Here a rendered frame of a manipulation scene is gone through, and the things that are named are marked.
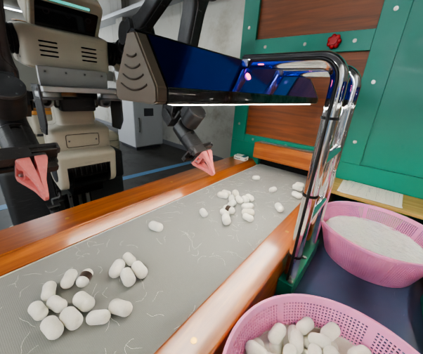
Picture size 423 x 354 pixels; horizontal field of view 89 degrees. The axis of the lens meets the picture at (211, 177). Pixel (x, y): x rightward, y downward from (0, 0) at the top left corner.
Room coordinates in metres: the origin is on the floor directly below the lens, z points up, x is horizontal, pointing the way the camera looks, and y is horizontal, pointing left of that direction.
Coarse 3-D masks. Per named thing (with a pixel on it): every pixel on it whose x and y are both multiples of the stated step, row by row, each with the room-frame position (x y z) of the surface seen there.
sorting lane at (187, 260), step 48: (240, 192) 0.67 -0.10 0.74; (288, 192) 0.70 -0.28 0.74; (96, 240) 0.38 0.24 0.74; (144, 240) 0.39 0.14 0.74; (192, 240) 0.40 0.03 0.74; (240, 240) 0.42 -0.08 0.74; (0, 288) 0.25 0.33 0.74; (96, 288) 0.26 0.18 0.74; (144, 288) 0.27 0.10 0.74; (192, 288) 0.28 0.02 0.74; (0, 336) 0.18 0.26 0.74; (96, 336) 0.19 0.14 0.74; (144, 336) 0.19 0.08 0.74
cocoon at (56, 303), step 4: (52, 296) 0.23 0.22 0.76; (56, 296) 0.23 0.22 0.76; (48, 300) 0.22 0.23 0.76; (52, 300) 0.22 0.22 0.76; (56, 300) 0.22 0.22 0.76; (60, 300) 0.23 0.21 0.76; (64, 300) 0.23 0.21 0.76; (48, 304) 0.22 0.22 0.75; (52, 304) 0.22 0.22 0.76; (56, 304) 0.22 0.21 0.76; (60, 304) 0.22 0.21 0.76; (64, 304) 0.22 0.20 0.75; (52, 308) 0.22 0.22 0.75; (56, 308) 0.21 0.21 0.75; (60, 308) 0.22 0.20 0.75; (64, 308) 0.22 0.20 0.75; (56, 312) 0.21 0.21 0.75; (60, 312) 0.22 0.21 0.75
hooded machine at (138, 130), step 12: (132, 108) 3.71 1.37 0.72; (144, 108) 3.84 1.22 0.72; (156, 108) 4.02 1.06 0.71; (132, 120) 3.72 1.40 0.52; (144, 120) 3.83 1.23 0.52; (156, 120) 4.01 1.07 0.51; (120, 132) 4.05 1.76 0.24; (132, 132) 3.75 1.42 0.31; (144, 132) 3.83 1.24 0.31; (156, 132) 4.01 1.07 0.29; (132, 144) 3.77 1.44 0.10; (144, 144) 3.82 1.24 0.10; (156, 144) 4.01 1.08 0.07
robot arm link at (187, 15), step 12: (192, 0) 0.69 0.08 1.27; (204, 0) 0.71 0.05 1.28; (192, 12) 0.70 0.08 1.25; (204, 12) 0.72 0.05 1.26; (180, 24) 0.73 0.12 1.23; (192, 24) 0.70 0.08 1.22; (180, 36) 0.73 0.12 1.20; (192, 36) 0.71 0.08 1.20; (168, 108) 0.74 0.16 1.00; (180, 108) 0.76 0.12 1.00
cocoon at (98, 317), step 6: (90, 312) 0.21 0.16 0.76; (96, 312) 0.21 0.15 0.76; (102, 312) 0.21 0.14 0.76; (108, 312) 0.21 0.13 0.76; (90, 318) 0.20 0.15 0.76; (96, 318) 0.20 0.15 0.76; (102, 318) 0.20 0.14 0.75; (108, 318) 0.21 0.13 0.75; (90, 324) 0.20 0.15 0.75; (96, 324) 0.20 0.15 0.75
